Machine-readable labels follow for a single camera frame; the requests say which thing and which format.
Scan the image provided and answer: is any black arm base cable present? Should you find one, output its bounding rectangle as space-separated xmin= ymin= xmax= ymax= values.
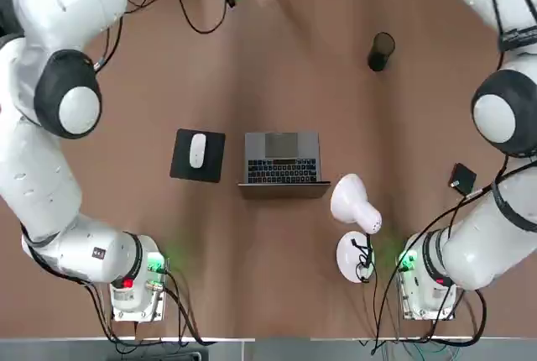
xmin=83 ymin=262 xmax=220 ymax=348

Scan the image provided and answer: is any white desk lamp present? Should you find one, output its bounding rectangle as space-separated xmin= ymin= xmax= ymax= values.
xmin=330 ymin=173 xmax=383 ymax=284

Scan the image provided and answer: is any black mouse pad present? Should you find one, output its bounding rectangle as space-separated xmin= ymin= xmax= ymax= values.
xmin=169 ymin=128 xmax=227 ymax=183

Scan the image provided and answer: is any white computer mouse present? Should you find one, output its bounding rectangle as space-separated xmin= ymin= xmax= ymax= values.
xmin=188 ymin=133 xmax=207 ymax=169

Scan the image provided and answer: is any small black box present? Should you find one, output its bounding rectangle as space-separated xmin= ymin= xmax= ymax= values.
xmin=449 ymin=162 xmax=478 ymax=191

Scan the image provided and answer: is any grey laptop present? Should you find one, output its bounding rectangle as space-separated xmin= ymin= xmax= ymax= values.
xmin=237 ymin=131 xmax=333 ymax=201

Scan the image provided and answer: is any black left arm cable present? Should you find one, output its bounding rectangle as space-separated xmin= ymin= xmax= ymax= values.
xmin=94 ymin=0 xmax=230 ymax=72

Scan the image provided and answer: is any black mesh pen holder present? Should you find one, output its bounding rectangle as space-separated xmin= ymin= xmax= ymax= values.
xmin=367 ymin=32 xmax=396 ymax=73

